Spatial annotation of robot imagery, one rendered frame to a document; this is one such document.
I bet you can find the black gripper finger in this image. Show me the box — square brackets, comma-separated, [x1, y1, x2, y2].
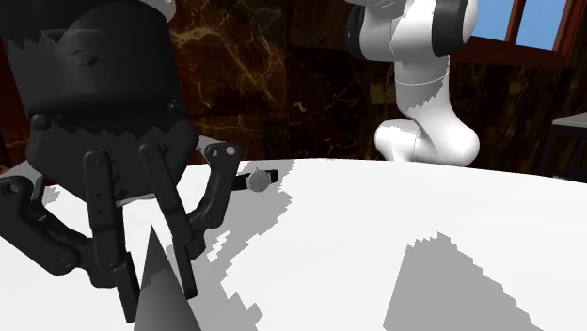
[0, 149, 141, 324]
[138, 141, 241, 301]

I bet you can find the grey pointed cone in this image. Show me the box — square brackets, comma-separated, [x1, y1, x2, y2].
[133, 224, 203, 331]

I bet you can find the red-brown framed window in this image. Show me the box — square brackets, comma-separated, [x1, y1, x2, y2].
[451, 0, 587, 70]

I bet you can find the dark side table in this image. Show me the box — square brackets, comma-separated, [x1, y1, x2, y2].
[537, 111, 587, 183]

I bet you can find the silver wristwatch with black strap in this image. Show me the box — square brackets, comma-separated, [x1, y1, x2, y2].
[230, 167, 280, 194]

